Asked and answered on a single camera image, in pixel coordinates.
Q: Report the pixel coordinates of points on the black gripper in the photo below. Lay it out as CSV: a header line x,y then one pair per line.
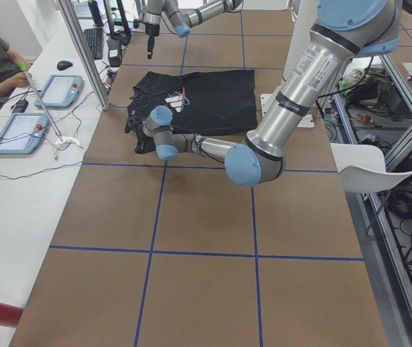
x,y
151,35
142,142

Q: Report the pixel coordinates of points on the aluminium frame post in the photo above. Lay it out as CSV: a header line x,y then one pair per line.
x,y
76,34

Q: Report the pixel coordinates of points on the black computer mouse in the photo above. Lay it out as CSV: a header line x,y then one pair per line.
x,y
63,65

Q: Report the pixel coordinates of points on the black keyboard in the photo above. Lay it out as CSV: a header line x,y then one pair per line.
x,y
94,39

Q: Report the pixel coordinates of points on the lower teach pendant tablet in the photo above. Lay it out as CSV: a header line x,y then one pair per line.
x,y
23,133

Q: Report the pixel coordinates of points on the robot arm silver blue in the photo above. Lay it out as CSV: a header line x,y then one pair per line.
x,y
182,22
340,31

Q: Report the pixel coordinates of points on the long reacher grabber stick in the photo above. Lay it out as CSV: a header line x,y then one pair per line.
x,y
61,140

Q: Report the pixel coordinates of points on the upper teach pendant tablet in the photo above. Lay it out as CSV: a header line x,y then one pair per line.
x,y
61,90

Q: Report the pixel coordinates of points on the teach pendant tablet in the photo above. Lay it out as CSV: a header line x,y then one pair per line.
x,y
23,133
61,90

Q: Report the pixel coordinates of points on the black box with label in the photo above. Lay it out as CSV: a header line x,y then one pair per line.
x,y
114,52

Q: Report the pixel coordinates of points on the black t-shirt with logo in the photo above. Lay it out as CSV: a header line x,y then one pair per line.
x,y
206,103

